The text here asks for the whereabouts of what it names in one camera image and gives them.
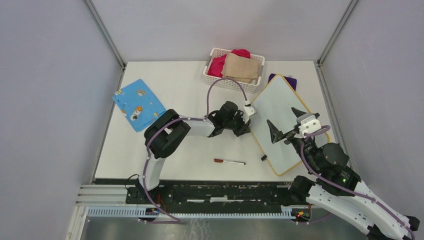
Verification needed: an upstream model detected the purple cloth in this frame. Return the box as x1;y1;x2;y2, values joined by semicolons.
267;73;298;91

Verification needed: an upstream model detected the beige folded cloth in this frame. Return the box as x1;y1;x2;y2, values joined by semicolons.
221;53;261;84

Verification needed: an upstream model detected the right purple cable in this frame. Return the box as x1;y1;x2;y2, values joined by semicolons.
295;125;416;240

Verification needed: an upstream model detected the purple cable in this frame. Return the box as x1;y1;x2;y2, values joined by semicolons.
138;77;249;225
295;125;416;240

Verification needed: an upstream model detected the white slotted cable duct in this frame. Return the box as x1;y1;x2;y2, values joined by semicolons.
86;206;299;220

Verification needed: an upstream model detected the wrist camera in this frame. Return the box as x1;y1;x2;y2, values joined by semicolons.
243;104;258;118
296;113;322;138

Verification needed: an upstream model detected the white plastic basket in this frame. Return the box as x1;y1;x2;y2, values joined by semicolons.
202;47;265;94

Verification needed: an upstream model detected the brown capped whiteboard marker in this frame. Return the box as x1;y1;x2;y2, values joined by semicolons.
214;158;246;165

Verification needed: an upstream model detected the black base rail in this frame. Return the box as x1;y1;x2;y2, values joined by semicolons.
93;178;319;215

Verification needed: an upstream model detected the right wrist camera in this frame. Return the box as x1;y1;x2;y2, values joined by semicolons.
296;113;322;138

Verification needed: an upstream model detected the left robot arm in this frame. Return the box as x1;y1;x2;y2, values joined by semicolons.
135;101;257;204

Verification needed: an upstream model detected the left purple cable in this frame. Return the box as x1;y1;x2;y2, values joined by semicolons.
138;77;249;225

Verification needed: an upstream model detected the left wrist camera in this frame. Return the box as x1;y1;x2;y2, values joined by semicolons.
243;104;258;118

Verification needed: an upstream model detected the pink red cloth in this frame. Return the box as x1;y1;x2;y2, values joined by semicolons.
207;48;251;78

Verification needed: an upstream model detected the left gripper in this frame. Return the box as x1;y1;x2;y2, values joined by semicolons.
223;109;251;137

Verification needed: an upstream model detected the yellow framed whiteboard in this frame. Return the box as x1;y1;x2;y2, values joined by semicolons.
246;75;330;182

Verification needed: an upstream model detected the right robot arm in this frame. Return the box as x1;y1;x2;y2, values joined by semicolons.
266;107;420;240

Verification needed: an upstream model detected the blue cartoon print cloth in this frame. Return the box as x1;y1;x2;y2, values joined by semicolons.
112;79;166;132

